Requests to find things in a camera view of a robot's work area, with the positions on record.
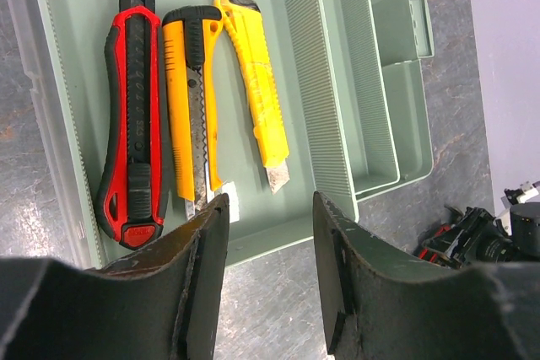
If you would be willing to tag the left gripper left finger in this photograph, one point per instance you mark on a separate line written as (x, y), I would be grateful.
(159, 302)

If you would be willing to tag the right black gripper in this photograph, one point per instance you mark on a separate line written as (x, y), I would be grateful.
(477, 236)

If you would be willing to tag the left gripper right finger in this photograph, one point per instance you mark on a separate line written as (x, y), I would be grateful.
(379, 302)

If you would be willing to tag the red black utility knife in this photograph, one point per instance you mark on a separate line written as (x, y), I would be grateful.
(130, 203)

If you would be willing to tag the green clear-lid toolbox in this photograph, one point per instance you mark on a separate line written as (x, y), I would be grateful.
(351, 92)

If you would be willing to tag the yellow black utility knife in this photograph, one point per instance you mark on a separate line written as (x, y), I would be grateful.
(190, 34)

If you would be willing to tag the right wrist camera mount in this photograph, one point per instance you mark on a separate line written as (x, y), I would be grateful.
(525, 192)

